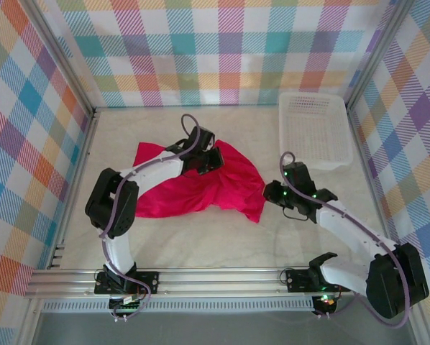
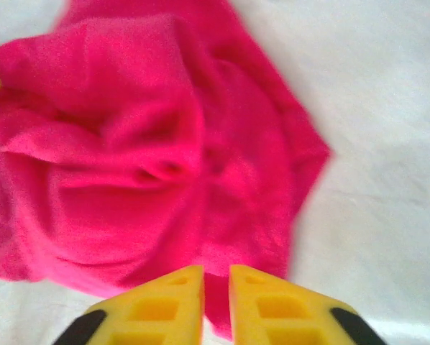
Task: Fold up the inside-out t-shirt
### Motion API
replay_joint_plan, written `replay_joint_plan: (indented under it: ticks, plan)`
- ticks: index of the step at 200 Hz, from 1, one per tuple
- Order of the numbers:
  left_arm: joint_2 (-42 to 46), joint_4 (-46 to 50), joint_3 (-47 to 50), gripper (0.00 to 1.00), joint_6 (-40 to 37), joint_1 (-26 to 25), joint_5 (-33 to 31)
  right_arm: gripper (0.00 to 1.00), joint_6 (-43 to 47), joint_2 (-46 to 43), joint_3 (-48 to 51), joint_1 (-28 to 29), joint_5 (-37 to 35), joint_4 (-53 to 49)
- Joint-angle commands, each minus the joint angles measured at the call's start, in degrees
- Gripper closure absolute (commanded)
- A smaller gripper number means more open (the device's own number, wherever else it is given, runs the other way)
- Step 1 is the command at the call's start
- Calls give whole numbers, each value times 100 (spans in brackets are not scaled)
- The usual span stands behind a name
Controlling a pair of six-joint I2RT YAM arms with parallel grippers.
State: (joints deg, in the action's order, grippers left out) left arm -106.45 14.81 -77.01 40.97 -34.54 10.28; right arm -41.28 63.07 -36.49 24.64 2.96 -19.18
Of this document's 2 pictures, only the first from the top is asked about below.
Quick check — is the red t-shirt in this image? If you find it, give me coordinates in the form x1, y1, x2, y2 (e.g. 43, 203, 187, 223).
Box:
134, 139, 267, 224

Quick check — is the white plastic basket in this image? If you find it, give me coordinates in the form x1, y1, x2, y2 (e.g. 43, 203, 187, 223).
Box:
278, 91, 354, 172

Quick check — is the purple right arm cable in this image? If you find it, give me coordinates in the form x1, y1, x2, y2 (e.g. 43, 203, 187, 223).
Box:
278, 151, 413, 328

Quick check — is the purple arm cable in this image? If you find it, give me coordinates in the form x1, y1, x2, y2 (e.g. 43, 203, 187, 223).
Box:
278, 151, 413, 328
100, 114, 203, 322

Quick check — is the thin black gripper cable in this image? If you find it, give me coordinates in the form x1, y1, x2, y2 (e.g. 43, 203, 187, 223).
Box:
282, 206, 309, 222

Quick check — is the grey aluminium side rail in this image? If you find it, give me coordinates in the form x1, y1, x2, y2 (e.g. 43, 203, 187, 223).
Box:
346, 106, 399, 269
46, 109, 101, 270

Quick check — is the thin grey frame rail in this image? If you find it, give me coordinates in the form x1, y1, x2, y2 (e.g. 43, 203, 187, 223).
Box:
93, 103, 281, 110

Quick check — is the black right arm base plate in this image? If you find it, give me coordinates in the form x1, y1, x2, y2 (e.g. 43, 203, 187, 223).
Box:
284, 267, 352, 293

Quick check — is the aluminium mounting rail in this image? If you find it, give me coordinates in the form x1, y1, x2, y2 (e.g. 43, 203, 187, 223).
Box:
24, 265, 423, 299

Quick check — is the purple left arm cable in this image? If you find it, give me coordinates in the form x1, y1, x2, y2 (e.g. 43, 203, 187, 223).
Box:
100, 114, 203, 322

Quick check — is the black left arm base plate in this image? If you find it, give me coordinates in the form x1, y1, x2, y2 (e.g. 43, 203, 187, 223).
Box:
93, 271, 160, 295

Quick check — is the grey slotted cable duct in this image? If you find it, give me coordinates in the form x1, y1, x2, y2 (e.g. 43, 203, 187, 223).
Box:
42, 300, 316, 313

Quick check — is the grey aluminium frame post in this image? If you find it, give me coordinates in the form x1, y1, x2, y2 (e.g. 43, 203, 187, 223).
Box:
347, 0, 419, 105
20, 0, 98, 118

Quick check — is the grey frame leg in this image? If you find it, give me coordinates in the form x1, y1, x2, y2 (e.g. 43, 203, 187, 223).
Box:
16, 298, 46, 345
411, 312, 430, 345

